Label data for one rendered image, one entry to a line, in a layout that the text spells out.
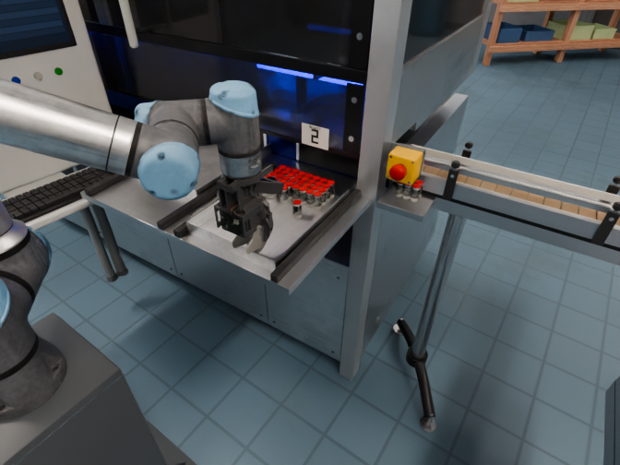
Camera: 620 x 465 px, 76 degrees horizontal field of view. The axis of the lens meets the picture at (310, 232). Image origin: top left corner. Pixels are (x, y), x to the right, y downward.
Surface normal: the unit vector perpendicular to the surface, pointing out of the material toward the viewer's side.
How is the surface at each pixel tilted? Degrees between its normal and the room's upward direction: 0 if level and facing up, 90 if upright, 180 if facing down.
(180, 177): 90
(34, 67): 90
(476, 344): 0
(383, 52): 90
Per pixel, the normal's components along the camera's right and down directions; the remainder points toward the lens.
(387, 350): 0.01, -0.79
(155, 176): 0.22, 0.60
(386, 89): -0.52, 0.52
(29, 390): 0.77, 0.12
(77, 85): 0.78, 0.39
